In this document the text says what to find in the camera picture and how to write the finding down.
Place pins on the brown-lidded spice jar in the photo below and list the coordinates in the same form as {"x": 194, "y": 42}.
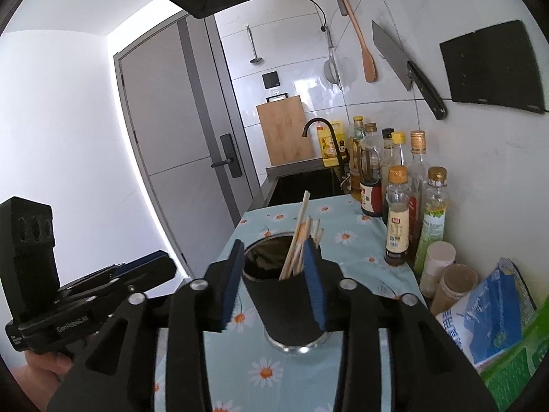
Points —
{"x": 459, "y": 283}

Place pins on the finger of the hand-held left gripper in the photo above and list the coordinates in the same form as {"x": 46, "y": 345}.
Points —
{"x": 154, "y": 272}
{"x": 146, "y": 258}

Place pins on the yellow-capped glass oil bottle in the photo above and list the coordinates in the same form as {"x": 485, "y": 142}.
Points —
{"x": 356, "y": 154}

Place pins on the small yellow-capped clear bottle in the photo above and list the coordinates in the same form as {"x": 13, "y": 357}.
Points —
{"x": 399, "y": 150}

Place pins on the white-lidded spice jar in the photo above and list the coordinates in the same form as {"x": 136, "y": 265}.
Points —
{"x": 439, "y": 257}

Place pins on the wooden cutting board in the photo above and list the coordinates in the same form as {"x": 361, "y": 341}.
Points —
{"x": 285, "y": 133}

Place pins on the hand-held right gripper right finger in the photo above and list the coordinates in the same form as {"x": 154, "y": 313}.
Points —
{"x": 315, "y": 283}

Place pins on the black wall-mounted board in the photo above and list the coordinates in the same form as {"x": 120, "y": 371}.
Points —
{"x": 493, "y": 68}

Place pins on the black cylindrical utensil holder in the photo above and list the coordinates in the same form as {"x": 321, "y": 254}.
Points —
{"x": 283, "y": 309}

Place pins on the black faucet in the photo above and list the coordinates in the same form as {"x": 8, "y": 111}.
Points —
{"x": 339, "y": 146}

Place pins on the yellow oil jug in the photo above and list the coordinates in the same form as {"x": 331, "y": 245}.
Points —
{"x": 331, "y": 146}

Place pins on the green sugar bag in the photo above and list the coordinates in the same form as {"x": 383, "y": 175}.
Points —
{"x": 514, "y": 377}

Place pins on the wooden spatula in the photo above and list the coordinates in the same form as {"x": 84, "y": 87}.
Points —
{"x": 369, "y": 68}

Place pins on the metal mesh strainer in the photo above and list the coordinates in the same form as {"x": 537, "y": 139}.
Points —
{"x": 331, "y": 71}

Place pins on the bunch of wooden chopsticks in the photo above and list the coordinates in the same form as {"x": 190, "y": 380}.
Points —
{"x": 298, "y": 234}

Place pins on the white and blue salt bag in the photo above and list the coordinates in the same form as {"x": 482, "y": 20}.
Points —
{"x": 493, "y": 322}

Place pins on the black-capped glass bottle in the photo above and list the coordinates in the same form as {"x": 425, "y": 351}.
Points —
{"x": 388, "y": 146}

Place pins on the hanging metal ladle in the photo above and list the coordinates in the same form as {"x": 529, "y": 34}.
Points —
{"x": 255, "y": 58}

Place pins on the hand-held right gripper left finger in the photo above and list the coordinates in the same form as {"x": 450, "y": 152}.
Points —
{"x": 231, "y": 283}

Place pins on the dark sauce bottle red label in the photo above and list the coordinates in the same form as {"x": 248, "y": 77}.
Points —
{"x": 372, "y": 197}

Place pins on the black kitchen sink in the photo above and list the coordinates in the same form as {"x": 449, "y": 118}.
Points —
{"x": 300, "y": 189}

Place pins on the person's left hand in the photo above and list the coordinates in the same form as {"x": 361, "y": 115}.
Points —
{"x": 47, "y": 377}

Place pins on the light blue daisy tablecloth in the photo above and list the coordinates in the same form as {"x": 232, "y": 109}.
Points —
{"x": 364, "y": 261}

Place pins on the gold foil capped clear bottle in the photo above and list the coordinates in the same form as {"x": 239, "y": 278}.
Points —
{"x": 418, "y": 167}

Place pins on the grey door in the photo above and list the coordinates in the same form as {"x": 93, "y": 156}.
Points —
{"x": 171, "y": 116}

